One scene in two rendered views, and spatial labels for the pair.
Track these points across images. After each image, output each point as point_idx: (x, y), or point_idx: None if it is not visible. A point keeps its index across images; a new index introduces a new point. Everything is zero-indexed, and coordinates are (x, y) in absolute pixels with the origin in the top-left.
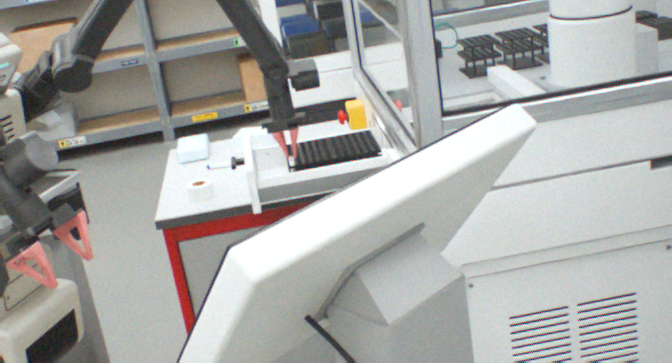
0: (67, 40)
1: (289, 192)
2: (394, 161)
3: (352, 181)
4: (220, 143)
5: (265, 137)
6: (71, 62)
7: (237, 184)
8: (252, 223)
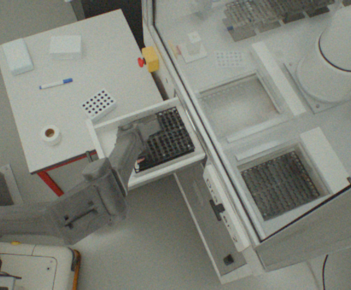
0: None
1: (138, 185)
2: (218, 190)
3: (177, 171)
4: (33, 40)
5: (75, 53)
6: None
7: (72, 118)
8: (93, 153)
